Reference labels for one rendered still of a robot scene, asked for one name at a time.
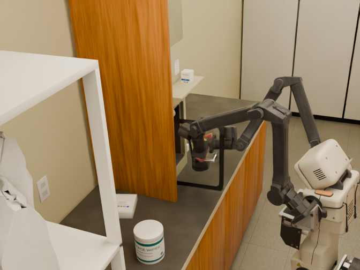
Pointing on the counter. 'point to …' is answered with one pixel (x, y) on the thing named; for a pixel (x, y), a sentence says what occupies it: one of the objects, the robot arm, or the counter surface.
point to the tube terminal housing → (178, 50)
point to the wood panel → (132, 89)
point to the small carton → (187, 76)
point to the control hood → (184, 89)
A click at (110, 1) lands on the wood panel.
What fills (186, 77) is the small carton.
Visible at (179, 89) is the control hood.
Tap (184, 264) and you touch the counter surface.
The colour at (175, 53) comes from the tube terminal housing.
